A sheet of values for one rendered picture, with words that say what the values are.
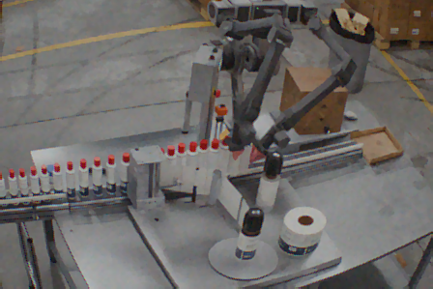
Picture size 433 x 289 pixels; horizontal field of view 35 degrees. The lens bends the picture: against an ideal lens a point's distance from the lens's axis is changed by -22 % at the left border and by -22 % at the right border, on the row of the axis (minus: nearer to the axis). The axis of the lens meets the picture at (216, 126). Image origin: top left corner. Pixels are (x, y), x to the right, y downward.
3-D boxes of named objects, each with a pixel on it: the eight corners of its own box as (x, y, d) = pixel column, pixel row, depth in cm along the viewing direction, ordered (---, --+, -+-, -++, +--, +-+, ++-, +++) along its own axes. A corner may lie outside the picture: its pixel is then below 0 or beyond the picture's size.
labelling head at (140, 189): (136, 211, 358) (137, 165, 344) (126, 192, 368) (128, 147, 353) (164, 207, 364) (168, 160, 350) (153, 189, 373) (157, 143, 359)
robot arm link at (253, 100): (289, 33, 364) (271, 25, 358) (295, 37, 359) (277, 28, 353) (252, 118, 372) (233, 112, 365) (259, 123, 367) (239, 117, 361)
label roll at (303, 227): (311, 226, 362) (319, 204, 354) (322, 251, 346) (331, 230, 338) (273, 233, 357) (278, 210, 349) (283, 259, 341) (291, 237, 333)
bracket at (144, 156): (137, 165, 345) (137, 163, 344) (129, 150, 353) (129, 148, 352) (167, 161, 350) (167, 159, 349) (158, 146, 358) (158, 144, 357)
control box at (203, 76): (187, 100, 362) (192, 62, 352) (195, 80, 376) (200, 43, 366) (211, 104, 361) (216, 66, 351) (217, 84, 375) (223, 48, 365)
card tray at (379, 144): (369, 164, 417) (371, 158, 415) (349, 138, 436) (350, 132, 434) (402, 154, 429) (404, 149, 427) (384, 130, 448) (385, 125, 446)
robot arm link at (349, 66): (362, 71, 381) (355, 58, 374) (346, 86, 383) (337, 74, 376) (324, 26, 414) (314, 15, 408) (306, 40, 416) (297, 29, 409)
